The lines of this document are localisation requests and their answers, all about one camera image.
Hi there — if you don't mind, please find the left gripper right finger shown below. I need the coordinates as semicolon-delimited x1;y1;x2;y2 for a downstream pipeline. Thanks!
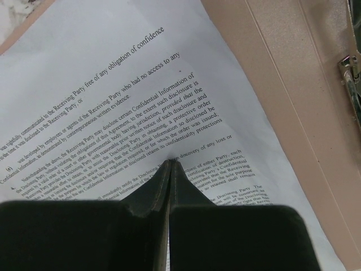
169;161;320;270

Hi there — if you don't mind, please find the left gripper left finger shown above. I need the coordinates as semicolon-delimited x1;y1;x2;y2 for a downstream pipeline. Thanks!
1;160;172;270

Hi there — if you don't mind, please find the printed paper sheet top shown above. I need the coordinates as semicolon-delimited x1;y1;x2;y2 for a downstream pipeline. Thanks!
1;1;344;270

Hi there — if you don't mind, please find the pink folder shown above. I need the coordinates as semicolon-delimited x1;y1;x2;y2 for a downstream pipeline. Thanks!
1;1;360;270

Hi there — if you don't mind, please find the metal folder clip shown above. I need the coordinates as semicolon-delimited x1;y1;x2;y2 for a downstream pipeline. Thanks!
338;55;360;127

